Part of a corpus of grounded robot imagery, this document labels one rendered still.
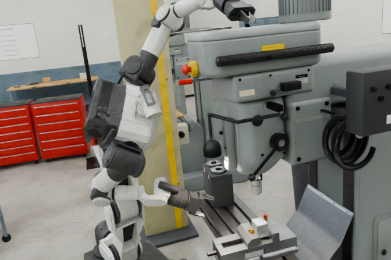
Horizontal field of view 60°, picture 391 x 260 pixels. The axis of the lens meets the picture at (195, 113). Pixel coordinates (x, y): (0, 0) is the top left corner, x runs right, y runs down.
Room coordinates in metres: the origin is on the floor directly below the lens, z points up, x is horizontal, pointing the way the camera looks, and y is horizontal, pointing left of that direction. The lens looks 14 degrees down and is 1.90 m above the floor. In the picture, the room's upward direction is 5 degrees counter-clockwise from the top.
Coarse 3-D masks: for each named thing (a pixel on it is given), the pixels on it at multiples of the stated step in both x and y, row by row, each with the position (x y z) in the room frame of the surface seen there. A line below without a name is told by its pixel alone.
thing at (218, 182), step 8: (216, 160) 1.91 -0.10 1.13; (208, 168) 1.84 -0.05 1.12; (216, 168) 1.80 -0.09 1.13; (224, 168) 1.78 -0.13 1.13; (208, 176) 1.77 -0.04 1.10; (216, 176) 1.72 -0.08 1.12; (224, 176) 1.72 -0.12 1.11; (208, 184) 1.79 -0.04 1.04; (216, 184) 1.72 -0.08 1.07; (224, 184) 1.72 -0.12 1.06; (232, 184) 1.73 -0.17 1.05; (208, 192) 1.81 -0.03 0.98; (216, 192) 1.71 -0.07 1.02; (224, 192) 1.72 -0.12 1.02; (232, 192) 1.73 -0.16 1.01; (216, 200) 1.71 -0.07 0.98; (224, 200) 1.72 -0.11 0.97; (232, 200) 1.73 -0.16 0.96
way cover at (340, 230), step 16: (304, 192) 1.58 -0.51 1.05; (320, 192) 1.49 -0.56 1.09; (304, 208) 1.53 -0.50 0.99; (320, 208) 1.44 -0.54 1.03; (288, 224) 1.54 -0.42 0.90; (304, 224) 1.47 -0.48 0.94; (320, 224) 1.40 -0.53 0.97; (336, 224) 1.33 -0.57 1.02; (304, 240) 1.40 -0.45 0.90; (320, 240) 1.34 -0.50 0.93; (336, 240) 1.29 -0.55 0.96; (304, 256) 1.32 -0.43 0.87; (320, 256) 1.29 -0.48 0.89
